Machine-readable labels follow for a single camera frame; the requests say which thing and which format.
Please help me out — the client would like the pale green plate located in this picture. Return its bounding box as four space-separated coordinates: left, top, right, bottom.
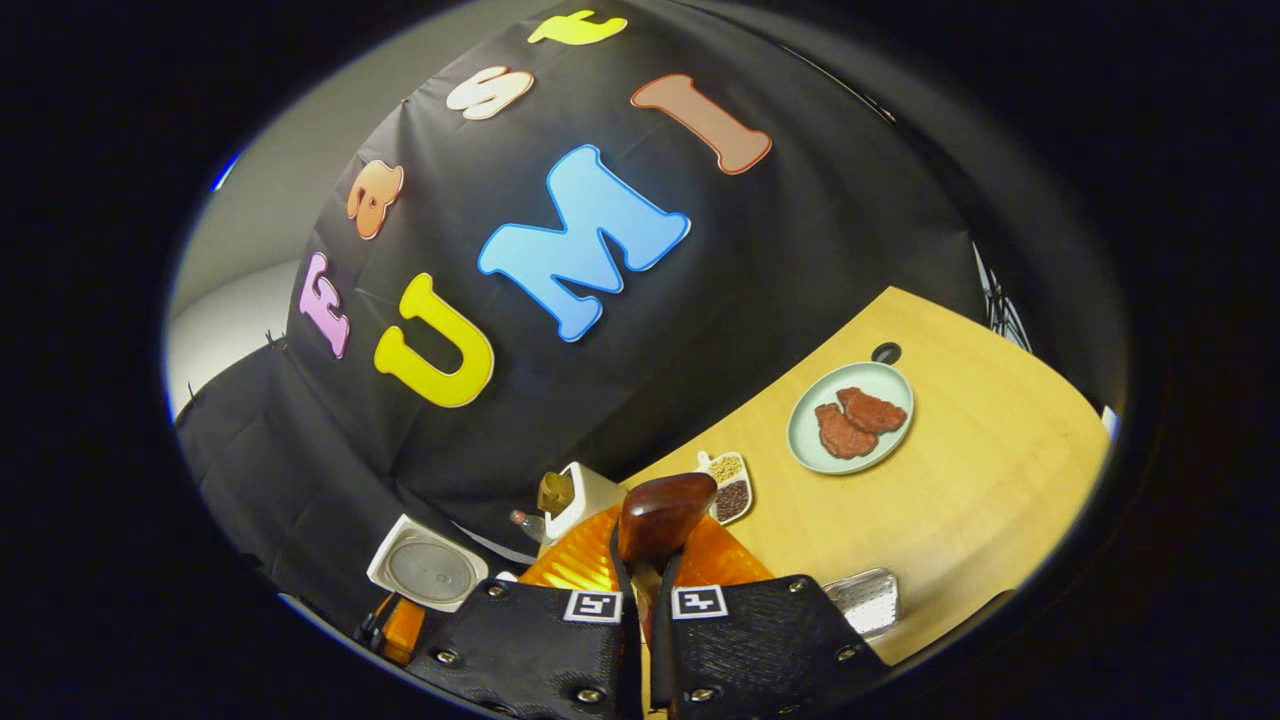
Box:
787 361 915 475

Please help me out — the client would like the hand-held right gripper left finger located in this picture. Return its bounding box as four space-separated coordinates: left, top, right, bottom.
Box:
405 505 646 719

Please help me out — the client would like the white divided grain dish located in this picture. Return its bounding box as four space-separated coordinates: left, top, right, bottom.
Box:
697 450 754 526

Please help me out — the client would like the white toaster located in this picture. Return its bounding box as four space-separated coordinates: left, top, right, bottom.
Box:
545 462 629 541

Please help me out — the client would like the clear chopstick holder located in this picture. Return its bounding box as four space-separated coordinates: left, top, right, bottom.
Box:
825 568 901 641

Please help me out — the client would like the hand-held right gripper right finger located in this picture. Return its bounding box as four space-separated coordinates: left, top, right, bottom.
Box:
650 515 891 719

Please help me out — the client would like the dark wooden spoon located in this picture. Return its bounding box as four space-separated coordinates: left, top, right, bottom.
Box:
615 472 719 641

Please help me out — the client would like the white rice cooker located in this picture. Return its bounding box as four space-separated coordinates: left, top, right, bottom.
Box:
367 514 491 613

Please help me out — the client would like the red meat piece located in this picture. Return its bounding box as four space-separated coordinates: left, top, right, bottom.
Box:
837 387 908 434
815 403 879 459

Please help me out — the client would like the black backdrop cloth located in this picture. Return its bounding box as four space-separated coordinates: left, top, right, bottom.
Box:
175 0 1126 641

